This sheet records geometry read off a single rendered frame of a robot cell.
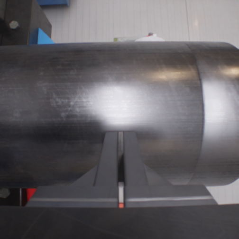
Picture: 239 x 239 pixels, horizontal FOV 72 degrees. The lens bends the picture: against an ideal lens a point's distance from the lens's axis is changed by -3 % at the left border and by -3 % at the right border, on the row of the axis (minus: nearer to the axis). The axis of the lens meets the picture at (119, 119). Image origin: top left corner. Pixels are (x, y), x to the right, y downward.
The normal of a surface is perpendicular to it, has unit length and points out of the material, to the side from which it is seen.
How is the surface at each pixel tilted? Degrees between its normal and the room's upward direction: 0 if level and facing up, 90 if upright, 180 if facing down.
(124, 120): 90
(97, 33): 90
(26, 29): 90
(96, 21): 90
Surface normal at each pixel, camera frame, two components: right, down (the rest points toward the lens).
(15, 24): -0.01, -0.11
